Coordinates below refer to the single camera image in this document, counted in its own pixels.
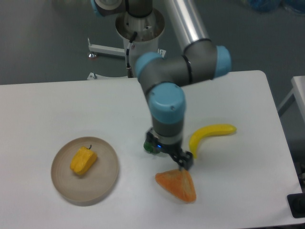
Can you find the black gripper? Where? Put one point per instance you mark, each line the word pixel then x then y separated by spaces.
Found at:
pixel 170 145

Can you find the yellow toy pepper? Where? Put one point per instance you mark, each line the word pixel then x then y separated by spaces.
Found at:
pixel 83 160

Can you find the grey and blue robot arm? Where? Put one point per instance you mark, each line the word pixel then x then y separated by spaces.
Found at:
pixel 162 79

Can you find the green toy pepper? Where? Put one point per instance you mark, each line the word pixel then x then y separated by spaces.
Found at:
pixel 148 147

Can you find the beige round plate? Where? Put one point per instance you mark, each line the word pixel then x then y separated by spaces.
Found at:
pixel 96 183

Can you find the orange toy bread wedge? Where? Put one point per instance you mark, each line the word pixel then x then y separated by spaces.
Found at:
pixel 179 183

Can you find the yellow toy banana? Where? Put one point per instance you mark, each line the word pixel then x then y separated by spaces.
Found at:
pixel 208 131

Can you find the black device at edge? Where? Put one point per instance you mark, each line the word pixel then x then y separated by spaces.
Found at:
pixel 297 205

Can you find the white side table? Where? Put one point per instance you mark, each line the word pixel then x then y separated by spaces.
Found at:
pixel 296 94

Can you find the blue plastic bag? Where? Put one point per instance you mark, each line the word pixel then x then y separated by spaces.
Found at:
pixel 293 6

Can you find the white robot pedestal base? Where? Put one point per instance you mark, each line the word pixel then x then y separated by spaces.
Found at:
pixel 139 35

